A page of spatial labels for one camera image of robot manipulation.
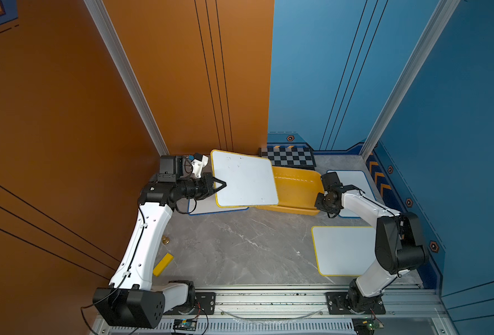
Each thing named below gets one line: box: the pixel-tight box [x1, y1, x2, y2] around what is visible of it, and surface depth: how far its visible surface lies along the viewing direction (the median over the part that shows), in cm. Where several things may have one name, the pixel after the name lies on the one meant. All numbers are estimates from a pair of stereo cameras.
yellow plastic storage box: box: [255, 166, 325, 217], surface depth 111 cm
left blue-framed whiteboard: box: [187, 193, 250, 215], surface depth 98 cm
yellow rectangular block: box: [152, 252, 175, 278], surface depth 84 cm
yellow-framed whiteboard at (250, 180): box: [210, 149, 280, 208], surface depth 86 cm
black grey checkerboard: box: [258, 146, 317, 171], surface depth 118 cm
